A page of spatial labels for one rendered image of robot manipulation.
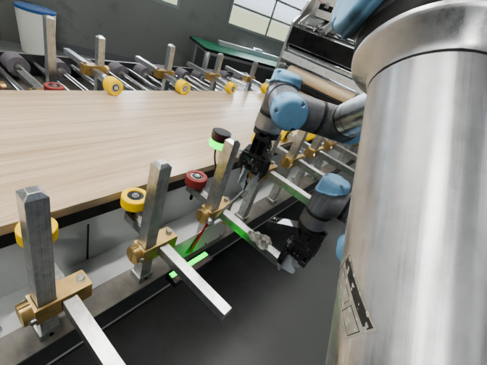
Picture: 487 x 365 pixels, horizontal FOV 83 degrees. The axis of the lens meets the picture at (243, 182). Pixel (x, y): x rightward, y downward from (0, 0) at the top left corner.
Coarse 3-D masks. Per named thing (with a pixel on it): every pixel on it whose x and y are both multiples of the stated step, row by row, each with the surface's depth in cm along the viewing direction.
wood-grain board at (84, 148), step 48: (0, 96) 104; (48, 96) 115; (96, 96) 130; (144, 96) 149; (192, 96) 174; (240, 96) 210; (0, 144) 82; (48, 144) 89; (96, 144) 98; (144, 144) 108; (192, 144) 121; (288, 144) 163; (0, 192) 68; (48, 192) 73; (96, 192) 78
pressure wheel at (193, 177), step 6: (186, 174) 99; (192, 174) 101; (198, 174) 101; (204, 174) 103; (186, 180) 99; (192, 180) 97; (198, 180) 98; (204, 180) 99; (192, 186) 98; (198, 186) 99; (204, 186) 101; (192, 198) 106
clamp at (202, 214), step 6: (222, 198) 100; (204, 204) 94; (222, 204) 97; (198, 210) 92; (204, 210) 92; (216, 210) 93; (228, 210) 100; (198, 216) 92; (204, 216) 90; (210, 216) 92; (204, 222) 92
